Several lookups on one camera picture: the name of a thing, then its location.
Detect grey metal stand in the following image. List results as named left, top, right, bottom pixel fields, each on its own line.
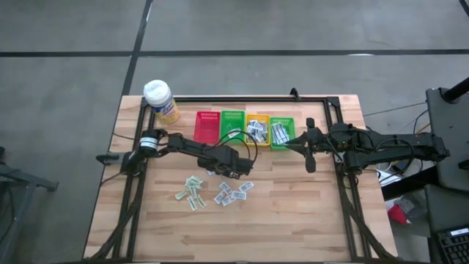
left=0, top=145, right=59, bottom=264

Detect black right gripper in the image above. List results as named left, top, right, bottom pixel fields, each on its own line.
left=282, top=117, right=333, bottom=174

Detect red object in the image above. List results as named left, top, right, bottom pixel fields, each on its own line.
left=387, top=204, right=410, bottom=226

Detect white paper sheet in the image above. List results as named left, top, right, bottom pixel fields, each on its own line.
left=378, top=171, right=403, bottom=188

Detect green plastic basket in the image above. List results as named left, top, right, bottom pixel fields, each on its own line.
left=219, top=109, right=246, bottom=144
left=269, top=117, right=297, bottom=151

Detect black arm base clamp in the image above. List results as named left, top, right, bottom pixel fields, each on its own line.
left=95, top=153, right=122, bottom=165

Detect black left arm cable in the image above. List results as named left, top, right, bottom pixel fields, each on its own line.
left=203, top=128, right=259, bottom=168

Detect yellow plastic basket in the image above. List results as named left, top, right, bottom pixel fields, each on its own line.
left=245, top=114, right=271, bottom=147

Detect yellow Lysol wipes canister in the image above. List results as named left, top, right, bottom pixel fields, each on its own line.
left=143, top=79, right=181, bottom=125

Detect red plastic basket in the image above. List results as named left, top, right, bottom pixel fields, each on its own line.
left=193, top=111, right=221, bottom=144

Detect black pole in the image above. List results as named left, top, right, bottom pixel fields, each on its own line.
left=440, top=76, right=469, bottom=104

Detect black keyboard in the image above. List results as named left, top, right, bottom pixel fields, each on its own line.
left=436, top=226, right=469, bottom=264

